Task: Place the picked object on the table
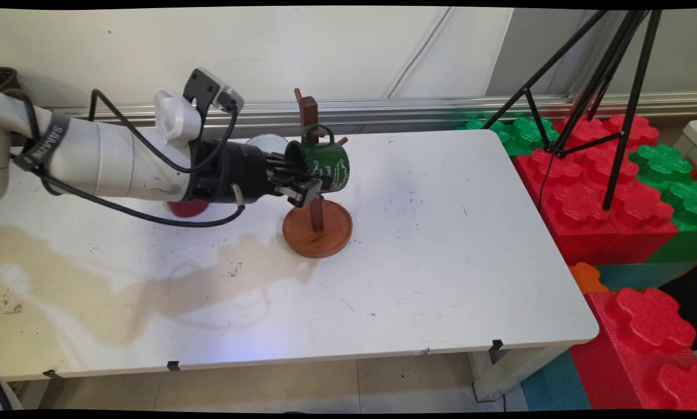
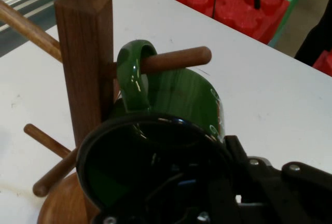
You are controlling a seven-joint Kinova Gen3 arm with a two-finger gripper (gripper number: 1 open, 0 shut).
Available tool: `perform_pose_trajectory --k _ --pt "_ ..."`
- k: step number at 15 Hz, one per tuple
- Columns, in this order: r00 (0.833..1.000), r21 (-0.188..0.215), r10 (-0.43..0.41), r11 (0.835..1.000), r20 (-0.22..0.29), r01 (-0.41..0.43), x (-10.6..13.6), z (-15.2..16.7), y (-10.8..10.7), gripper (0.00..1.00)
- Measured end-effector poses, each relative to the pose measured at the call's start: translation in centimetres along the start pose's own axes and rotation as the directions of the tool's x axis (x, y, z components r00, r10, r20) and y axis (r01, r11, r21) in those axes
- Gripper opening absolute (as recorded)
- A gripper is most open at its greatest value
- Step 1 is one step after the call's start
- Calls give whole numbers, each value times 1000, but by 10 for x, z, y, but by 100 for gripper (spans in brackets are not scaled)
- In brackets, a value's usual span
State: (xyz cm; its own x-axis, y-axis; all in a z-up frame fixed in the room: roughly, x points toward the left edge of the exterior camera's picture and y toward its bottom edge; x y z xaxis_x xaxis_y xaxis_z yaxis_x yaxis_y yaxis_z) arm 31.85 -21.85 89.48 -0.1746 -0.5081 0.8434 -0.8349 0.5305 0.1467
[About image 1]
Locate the wooden mug tree stand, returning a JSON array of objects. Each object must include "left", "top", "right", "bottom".
[{"left": 282, "top": 88, "right": 353, "bottom": 260}]

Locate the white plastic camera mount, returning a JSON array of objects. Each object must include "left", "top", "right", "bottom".
[{"left": 153, "top": 90, "right": 203, "bottom": 144}]

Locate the white box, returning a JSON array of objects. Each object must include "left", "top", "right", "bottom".
[{"left": 672, "top": 120, "right": 697, "bottom": 170}]

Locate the orange foam block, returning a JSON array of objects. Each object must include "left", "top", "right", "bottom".
[{"left": 569, "top": 262, "right": 610, "bottom": 295}]

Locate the black velcro arm strap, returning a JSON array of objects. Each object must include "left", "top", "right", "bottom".
[{"left": 13, "top": 111, "right": 71, "bottom": 173}]

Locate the green enamel mug white script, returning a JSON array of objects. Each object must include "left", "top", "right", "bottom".
[{"left": 284, "top": 123, "right": 351, "bottom": 195}]

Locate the white wall cable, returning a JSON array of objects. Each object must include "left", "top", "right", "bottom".
[{"left": 385, "top": 7, "right": 472, "bottom": 99}]

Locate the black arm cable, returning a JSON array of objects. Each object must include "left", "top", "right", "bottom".
[{"left": 2, "top": 87, "right": 247, "bottom": 228}]

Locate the red enamel mug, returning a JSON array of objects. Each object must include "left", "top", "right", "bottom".
[{"left": 164, "top": 199, "right": 210, "bottom": 219}]

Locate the black tripod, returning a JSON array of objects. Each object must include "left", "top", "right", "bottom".
[{"left": 481, "top": 9, "right": 664, "bottom": 211}]

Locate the green foam block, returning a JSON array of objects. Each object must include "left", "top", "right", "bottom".
[
  {"left": 455, "top": 116, "right": 561, "bottom": 157},
  {"left": 628, "top": 144, "right": 697, "bottom": 264}
]

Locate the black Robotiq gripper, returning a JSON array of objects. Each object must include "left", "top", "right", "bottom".
[{"left": 187, "top": 139, "right": 324, "bottom": 209}]

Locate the thin black tripod cable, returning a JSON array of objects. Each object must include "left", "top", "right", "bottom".
[{"left": 536, "top": 150, "right": 556, "bottom": 213}]

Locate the teal foam block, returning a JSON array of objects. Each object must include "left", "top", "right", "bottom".
[
  {"left": 593, "top": 261, "right": 697, "bottom": 292},
  {"left": 521, "top": 349, "right": 592, "bottom": 411}
]

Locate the aluminium wall rail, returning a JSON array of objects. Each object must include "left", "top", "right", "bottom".
[{"left": 51, "top": 92, "right": 697, "bottom": 140}]

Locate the large red foam block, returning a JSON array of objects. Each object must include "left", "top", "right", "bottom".
[{"left": 514, "top": 114, "right": 680, "bottom": 266}]

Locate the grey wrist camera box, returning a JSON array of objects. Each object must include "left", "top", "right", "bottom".
[{"left": 183, "top": 67, "right": 246, "bottom": 115}]

